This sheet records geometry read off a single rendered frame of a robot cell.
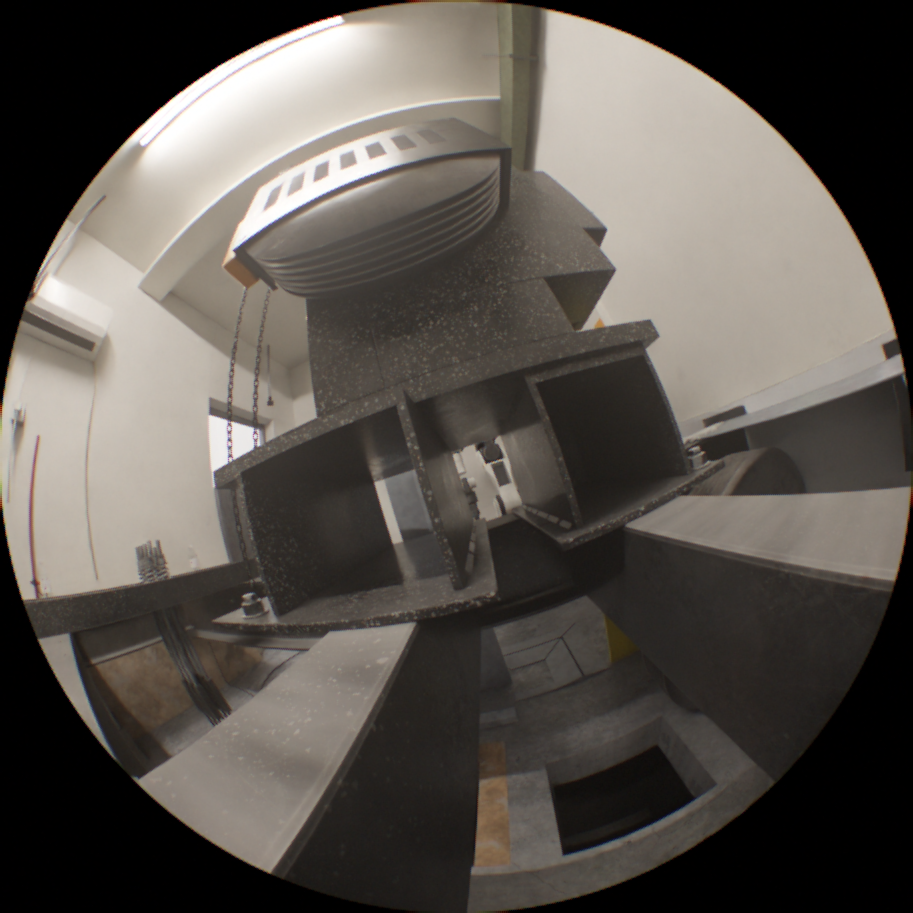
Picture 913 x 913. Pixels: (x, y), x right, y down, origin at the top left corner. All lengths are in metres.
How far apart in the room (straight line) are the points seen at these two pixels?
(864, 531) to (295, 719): 0.32
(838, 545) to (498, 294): 0.41
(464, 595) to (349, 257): 0.37
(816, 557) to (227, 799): 0.28
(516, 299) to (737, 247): 0.90
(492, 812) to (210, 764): 0.72
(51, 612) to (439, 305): 0.96
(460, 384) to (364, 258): 0.20
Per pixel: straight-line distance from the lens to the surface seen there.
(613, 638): 1.05
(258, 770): 0.16
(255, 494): 0.38
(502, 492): 1.60
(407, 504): 0.88
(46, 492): 1.91
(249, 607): 0.41
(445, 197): 0.35
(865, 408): 0.97
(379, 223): 0.33
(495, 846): 0.80
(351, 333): 0.39
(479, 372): 0.32
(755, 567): 0.21
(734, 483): 0.57
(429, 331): 0.35
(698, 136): 1.24
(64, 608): 0.83
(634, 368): 0.45
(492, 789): 0.87
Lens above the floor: 0.76
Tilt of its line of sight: 8 degrees up
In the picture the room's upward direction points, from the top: 18 degrees counter-clockwise
